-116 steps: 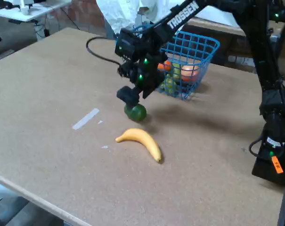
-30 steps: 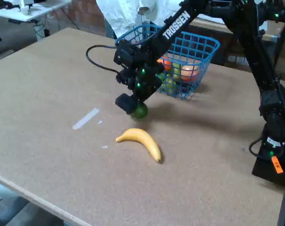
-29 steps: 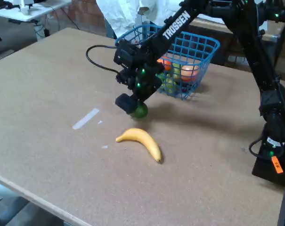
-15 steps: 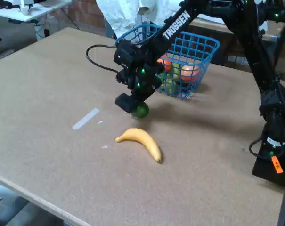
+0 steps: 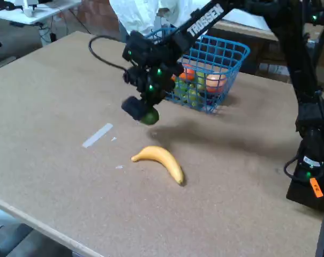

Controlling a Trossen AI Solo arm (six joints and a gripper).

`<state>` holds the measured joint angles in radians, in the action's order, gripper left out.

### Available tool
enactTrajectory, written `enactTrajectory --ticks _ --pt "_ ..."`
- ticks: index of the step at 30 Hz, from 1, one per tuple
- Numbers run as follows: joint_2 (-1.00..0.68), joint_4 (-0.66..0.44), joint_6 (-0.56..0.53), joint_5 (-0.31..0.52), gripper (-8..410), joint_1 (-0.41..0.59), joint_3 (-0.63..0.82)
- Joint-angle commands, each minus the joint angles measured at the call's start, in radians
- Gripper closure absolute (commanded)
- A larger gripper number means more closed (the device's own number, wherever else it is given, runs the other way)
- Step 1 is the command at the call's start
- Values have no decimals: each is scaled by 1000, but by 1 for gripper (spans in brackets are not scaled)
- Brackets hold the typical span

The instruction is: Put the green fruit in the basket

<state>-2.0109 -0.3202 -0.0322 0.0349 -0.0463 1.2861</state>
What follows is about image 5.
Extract looped black camera cable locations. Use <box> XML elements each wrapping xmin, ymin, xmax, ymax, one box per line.
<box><xmin>88</xmin><ymin>35</ymin><xmax>128</xmax><ymax>73</ymax></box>

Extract black cable at arm base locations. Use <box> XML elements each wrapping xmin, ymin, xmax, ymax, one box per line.
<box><xmin>283</xmin><ymin>154</ymin><xmax>303</xmax><ymax>183</ymax></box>

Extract small black camera box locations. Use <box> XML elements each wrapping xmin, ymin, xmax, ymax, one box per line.
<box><xmin>123</xmin><ymin>66</ymin><xmax>142</xmax><ymax>87</ymax></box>

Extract dark toy grapes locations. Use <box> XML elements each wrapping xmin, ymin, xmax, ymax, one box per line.
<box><xmin>200</xmin><ymin>92</ymin><xmax>219</xmax><ymax>105</ymax></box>

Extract long white tape strip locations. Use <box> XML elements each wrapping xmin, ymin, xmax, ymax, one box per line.
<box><xmin>82</xmin><ymin>123</ymin><xmax>114</xmax><ymax>149</ymax></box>

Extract wooden workbench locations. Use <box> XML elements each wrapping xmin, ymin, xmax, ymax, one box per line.
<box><xmin>212</xmin><ymin>9</ymin><xmax>320</xmax><ymax>84</ymax></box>

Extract round green toy fruit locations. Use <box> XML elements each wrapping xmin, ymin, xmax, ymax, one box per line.
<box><xmin>139</xmin><ymin>108</ymin><xmax>160</xmax><ymax>126</ymax></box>

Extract pink toy pomegranate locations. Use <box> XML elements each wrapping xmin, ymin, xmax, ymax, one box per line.
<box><xmin>205</xmin><ymin>74</ymin><xmax>228</xmax><ymax>94</ymax></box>

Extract white desk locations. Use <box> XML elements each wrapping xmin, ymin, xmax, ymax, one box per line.
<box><xmin>0</xmin><ymin>0</ymin><xmax>82</xmax><ymax>46</ymax></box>

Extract blue wire basket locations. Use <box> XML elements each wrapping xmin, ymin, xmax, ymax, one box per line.
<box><xmin>144</xmin><ymin>25</ymin><xmax>251</xmax><ymax>115</ymax></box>

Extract yellow-green toy grapes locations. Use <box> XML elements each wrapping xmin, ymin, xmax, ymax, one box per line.
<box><xmin>174</xmin><ymin>71</ymin><xmax>207</xmax><ymax>107</ymax></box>

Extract person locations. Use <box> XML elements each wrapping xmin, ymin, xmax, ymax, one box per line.
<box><xmin>109</xmin><ymin>0</ymin><xmax>213</xmax><ymax>44</ymax></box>

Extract yellow toy banana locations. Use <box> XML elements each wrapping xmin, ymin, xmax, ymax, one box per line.
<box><xmin>131</xmin><ymin>145</ymin><xmax>185</xmax><ymax>186</ymax></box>

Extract orange toy fruit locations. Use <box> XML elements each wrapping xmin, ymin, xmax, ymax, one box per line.
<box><xmin>172</xmin><ymin>63</ymin><xmax>198</xmax><ymax>82</ymax></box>

